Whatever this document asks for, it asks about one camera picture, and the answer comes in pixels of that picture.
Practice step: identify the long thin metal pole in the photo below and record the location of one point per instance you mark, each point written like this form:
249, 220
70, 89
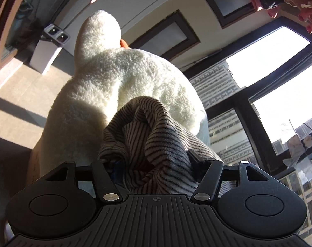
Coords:
206, 56

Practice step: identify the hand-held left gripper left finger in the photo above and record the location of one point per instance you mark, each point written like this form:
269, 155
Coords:
101, 177

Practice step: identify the black cuffed sleeve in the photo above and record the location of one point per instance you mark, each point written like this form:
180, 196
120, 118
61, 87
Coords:
270, 0

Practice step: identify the small frosted brown-framed window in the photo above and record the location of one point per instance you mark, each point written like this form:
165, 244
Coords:
229, 3
166, 37

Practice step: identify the white box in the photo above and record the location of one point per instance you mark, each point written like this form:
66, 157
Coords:
44, 56

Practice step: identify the striped knit garment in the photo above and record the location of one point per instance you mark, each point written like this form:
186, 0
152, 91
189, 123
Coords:
156, 146

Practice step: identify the large dark window frame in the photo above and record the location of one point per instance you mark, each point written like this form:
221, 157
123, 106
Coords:
248, 95

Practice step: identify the white plush duck toy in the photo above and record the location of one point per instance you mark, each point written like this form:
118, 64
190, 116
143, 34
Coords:
107, 77

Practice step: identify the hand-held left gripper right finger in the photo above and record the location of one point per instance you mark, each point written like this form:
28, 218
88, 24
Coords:
197, 159

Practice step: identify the brown sliding glass door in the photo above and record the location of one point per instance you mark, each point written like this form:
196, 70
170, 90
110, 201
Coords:
9, 25

